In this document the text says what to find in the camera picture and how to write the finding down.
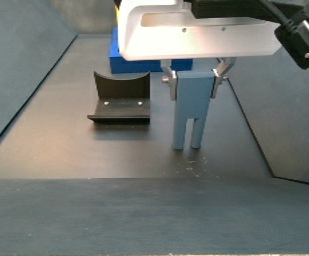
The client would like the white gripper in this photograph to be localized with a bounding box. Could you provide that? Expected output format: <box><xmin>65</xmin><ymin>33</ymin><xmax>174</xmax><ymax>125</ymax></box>
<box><xmin>118</xmin><ymin>0</ymin><xmax>281</xmax><ymax>100</ymax></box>

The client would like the light blue two-legged peg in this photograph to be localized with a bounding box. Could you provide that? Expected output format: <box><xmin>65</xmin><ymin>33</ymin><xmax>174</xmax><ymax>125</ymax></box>
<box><xmin>173</xmin><ymin>71</ymin><xmax>215</xmax><ymax>150</ymax></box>

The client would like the blue shape-sorting board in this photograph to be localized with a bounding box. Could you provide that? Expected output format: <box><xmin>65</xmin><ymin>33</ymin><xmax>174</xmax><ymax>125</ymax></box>
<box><xmin>109</xmin><ymin>26</ymin><xmax>193</xmax><ymax>74</ymax></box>

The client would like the yellow arch-notched peg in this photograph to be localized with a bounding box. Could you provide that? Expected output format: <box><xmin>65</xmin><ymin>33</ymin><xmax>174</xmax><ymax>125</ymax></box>
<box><xmin>116</xmin><ymin>6</ymin><xmax>120</xmax><ymax>26</ymax></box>

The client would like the black camera cable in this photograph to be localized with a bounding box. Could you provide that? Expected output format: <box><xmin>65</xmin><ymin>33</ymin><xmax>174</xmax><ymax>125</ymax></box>
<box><xmin>184</xmin><ymin>0</ymin><xmax>305</xmax><ymax>28</ymax></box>

